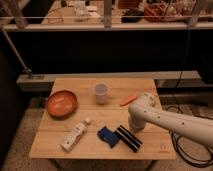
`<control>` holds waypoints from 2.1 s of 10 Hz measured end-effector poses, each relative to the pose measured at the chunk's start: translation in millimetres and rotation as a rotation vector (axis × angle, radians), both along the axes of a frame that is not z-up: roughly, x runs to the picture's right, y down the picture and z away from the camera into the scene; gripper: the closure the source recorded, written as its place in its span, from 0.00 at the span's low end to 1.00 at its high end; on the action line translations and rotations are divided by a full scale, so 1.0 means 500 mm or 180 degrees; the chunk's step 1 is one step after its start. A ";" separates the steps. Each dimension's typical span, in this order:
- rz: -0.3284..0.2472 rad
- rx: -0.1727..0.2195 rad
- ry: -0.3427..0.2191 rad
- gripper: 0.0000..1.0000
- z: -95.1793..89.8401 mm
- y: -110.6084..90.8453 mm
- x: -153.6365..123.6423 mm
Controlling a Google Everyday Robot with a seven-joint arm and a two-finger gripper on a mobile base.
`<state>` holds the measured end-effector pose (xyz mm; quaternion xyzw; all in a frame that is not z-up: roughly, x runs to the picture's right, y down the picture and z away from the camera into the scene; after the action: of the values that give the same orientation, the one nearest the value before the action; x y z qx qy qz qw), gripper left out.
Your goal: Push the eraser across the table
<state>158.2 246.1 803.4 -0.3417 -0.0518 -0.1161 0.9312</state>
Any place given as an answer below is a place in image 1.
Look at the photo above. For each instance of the orange carrot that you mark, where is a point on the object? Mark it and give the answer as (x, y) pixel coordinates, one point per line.
(128, 100)

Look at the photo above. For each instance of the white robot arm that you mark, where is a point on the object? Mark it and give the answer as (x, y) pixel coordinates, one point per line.
(143, 111)

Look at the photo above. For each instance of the orange wooden bowl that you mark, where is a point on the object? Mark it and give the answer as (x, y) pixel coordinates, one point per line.
(61, 104)

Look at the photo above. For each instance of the clear plastic cup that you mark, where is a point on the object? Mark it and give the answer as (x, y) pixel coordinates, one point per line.
(101, 93)

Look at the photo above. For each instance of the diagonal metal pole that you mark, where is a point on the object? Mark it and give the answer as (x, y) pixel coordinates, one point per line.
(26, 69)

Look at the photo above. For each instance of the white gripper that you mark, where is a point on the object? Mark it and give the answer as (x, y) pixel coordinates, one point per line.
(136, 126)

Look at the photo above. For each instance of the metal frame rail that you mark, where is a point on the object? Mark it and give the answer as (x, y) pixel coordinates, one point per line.
(184, 14)

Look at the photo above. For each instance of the blue folded cloth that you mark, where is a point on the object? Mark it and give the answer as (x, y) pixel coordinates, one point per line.
(108, 136)

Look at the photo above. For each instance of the wooden table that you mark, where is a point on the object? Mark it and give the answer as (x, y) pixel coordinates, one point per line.
(156, 142)

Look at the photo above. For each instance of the black striped eraser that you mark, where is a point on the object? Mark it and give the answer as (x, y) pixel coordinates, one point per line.
(128, 138)

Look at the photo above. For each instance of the white tube bottle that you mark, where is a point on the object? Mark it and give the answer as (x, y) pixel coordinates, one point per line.
(75, 134)

